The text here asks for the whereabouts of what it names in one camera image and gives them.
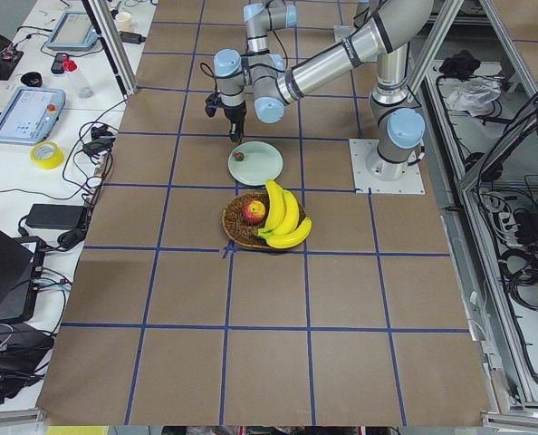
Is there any clear bottle red cap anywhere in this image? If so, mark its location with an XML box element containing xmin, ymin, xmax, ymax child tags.
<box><xmin>62</xmin><ymin>55</ymin><xmax>94</xmax><ymax>99</ymax></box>

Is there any paper cup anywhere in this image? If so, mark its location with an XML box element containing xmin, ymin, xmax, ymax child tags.
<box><xmin>115</xmin><ymin>11</ymin><xmax>132</xmax><ymax>32</ymax></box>

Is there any aluminium frame post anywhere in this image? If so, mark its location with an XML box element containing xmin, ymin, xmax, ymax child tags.
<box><xmin>82</xmin><ymin>0</ymin><xmax>138</xmax><ymax>97</ymax></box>

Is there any blue teach pendant near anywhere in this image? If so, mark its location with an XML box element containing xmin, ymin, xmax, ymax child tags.
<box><xmin>0</xmin><ymin>86</ymin><xmax>66</xmax><ymax>145</ymax></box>

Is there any light green plate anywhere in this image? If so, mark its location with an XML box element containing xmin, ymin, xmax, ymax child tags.
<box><xmin>227</xmin><ymin>141</ymin><xmax>283</xmax><ymax>186</ymax></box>

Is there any blue teach pendant far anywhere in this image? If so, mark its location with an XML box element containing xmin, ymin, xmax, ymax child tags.
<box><xmin>45</xmin><ymin>11</ymin><xmax>98</xmax><ymax>52</ymax></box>

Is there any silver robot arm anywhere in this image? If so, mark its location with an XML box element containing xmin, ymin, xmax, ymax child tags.
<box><xmin>205</xmin><ymin>1</ymin><xmax>433</xmax><ymax>181</ymax></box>
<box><xmin>243</xmin><ymin>0</ymin><xmax>298</xmax><ymax>54</ymax></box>

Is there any yellow tape roll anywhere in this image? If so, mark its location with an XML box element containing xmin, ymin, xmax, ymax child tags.
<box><xmin>30</xmin><ymin>140</ymin><xmax>64</xmax><ymax>170</ymax></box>

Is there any yellow banana bunch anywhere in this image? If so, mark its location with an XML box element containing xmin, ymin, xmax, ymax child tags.
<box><xmin>257</xmin><ymin>179</ymin><xmax>312</xmax><ymax>249</ymax></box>

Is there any crumpled white cloth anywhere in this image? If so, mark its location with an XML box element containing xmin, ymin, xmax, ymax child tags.
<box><xmin>446</xmin><ymin>78</ymin><xmax>502</xmax><ymax>117</ymax></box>

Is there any blue teach pendant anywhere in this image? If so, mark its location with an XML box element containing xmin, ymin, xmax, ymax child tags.
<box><xmin>0</xmin><ymin>86</ymin><xmax>66</xmax><ymax>145</ymax></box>
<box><xmin>45</xmin><ymin>11</ymin><xmax>98</xmax><ymax>52</ymax></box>

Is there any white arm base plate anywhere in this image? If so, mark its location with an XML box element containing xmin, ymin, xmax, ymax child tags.
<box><xmin>349</xmin><ymin>139</ymin><xmax>425</xmax><ymax>195</ymax></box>

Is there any red apple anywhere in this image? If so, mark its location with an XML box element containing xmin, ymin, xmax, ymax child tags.
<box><xmin>241</xmin><ymin>199</ymin><xmax>266</xmax><ymax>226</ymax></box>

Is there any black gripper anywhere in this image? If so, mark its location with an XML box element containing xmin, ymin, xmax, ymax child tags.
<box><xmin>224</xmin><ymin>104</ymin><xmax>246</xmax><ymax>141</ymax></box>

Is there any black laptop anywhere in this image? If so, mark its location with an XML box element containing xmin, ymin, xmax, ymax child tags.
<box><xmin>0</xmin><ymin>230</ymin><xmax>44</xmax><ymax>324</ymax></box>

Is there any woven wicker basket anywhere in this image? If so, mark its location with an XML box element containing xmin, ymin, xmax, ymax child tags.
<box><xmin>221</xmin><ymin>192</ymin><xmax>308</xmax><ymax>250</ymax></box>

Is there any black power adapter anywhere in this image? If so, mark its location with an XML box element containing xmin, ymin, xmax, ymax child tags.
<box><xmin>25</xmin><ymin>204</ymin><xmax>86</xmax><ymax>230</ymax></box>

